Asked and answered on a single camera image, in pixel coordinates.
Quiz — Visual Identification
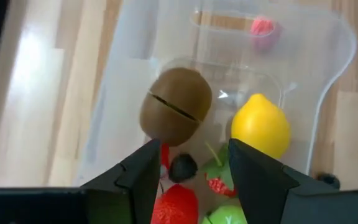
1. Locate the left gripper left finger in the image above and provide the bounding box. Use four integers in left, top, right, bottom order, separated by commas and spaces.
81, 139, 162, 224

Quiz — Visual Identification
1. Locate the green toy apple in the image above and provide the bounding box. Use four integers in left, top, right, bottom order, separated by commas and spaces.
200, 203, 245, 224

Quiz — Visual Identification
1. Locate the large red toy strawberry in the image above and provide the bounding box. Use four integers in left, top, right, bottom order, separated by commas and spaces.
161, 143, 170, 170

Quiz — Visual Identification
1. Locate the clear plastic tupperware container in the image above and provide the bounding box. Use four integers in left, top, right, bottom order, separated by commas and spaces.
73, 0, 358, 187

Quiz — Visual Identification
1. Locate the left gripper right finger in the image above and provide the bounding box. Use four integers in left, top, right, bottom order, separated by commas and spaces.
228, 138, 358, 224

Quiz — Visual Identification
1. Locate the yellow toy lemon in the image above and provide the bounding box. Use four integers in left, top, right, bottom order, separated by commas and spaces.
230, 93, 291, 160

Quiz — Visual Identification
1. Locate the brown toy kiwi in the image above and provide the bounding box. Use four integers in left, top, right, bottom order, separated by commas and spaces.
139, 67, 213, 147

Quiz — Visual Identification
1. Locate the black toy blackberry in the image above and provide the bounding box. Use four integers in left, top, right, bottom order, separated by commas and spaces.
168, 152, 199, 184

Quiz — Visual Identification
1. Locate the red strawberry with large leaves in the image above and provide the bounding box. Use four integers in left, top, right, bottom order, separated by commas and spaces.
200, 142, 239, 198

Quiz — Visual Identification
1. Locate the small pink toy peach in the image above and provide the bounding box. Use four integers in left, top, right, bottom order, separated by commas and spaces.
249, 17, 282, 52

